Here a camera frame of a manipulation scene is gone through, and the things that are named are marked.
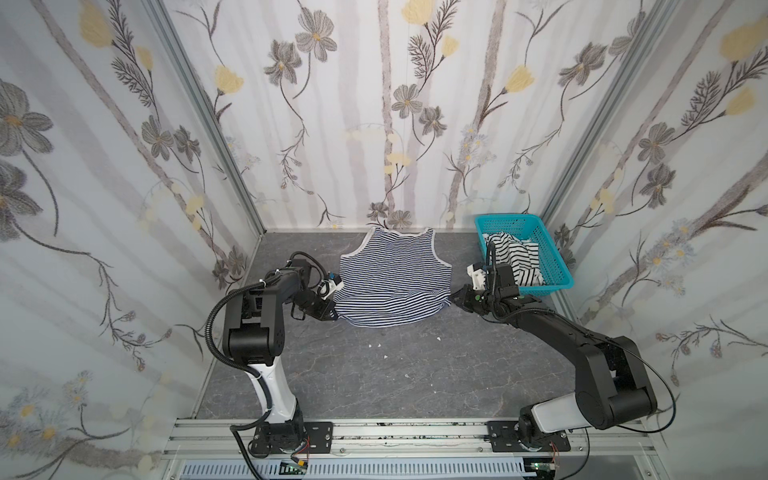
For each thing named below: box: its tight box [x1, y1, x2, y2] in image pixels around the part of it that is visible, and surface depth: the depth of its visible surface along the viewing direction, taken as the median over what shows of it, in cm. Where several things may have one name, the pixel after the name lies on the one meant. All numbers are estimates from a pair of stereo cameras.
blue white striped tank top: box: [333, 227, 452, 328], surface depth 109 cm
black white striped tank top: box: [482, 232, 544, 287], surface depth 113 cm
